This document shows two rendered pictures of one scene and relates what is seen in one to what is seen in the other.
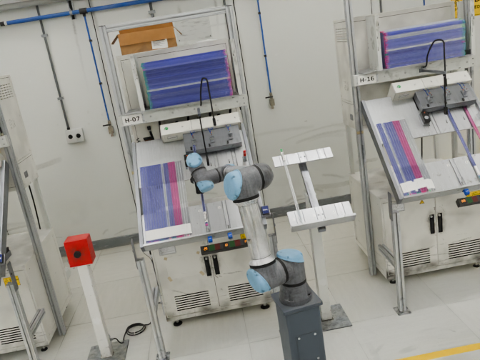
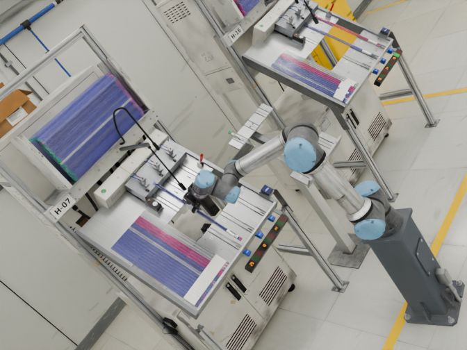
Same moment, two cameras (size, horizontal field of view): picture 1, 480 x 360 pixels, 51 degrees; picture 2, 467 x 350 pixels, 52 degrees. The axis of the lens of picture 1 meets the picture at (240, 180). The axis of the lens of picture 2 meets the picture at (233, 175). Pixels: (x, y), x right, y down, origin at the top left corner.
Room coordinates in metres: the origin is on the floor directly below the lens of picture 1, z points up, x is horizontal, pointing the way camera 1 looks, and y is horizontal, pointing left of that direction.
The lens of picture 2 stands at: (0.74, 0.95, 1.93)
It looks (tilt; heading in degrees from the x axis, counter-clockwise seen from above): 24 degrees down; 332
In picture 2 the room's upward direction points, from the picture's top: 37 degrees counter-clockwise
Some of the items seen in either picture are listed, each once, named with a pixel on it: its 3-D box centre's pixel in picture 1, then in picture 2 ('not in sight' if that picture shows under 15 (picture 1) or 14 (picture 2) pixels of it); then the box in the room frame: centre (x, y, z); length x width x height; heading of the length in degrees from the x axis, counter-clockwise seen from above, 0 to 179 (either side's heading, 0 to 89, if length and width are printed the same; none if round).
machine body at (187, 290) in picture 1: (211, 256); (210, 287); (3.17, 0.28, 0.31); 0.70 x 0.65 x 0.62; 93
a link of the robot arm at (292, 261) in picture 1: (289, 265); (369, 198); (2.02, -0.16, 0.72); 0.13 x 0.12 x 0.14; 119
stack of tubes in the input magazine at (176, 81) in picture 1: (187, 78); (89, 126); (3.05, 0.21, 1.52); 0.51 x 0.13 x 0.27; 93
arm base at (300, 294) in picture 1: (294, 288); (381, 217); (2.02, -0.16, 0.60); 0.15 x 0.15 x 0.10
